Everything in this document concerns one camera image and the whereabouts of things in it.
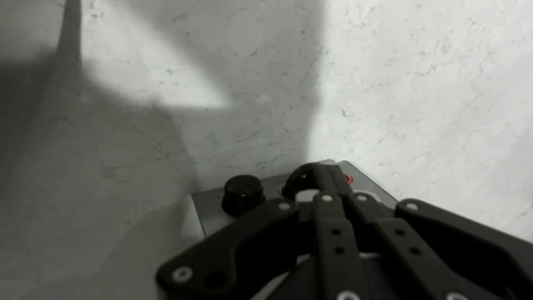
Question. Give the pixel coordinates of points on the silver metal control box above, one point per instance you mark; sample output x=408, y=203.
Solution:
x=208, y=211

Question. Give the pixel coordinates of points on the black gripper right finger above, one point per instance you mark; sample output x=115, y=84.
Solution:
x=433, y=251

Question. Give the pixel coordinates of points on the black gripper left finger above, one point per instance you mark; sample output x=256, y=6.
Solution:
x=333, y=251

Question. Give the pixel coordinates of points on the black toaster dial knob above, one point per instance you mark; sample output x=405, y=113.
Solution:
x=241, y=194

